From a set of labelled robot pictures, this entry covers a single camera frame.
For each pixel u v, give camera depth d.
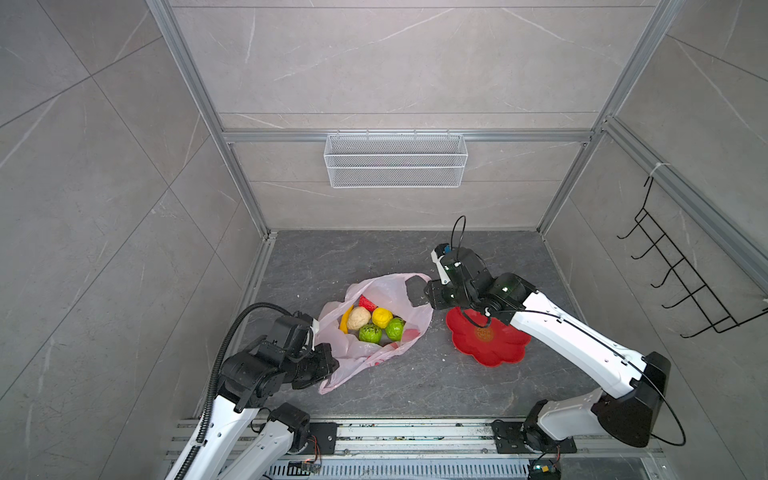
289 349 0.51
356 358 0.73
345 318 0.92
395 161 1.01
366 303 0.92
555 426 0.60
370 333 0.86
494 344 0.90
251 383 0.43
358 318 0.90
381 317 0.89
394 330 0.86
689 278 0.66
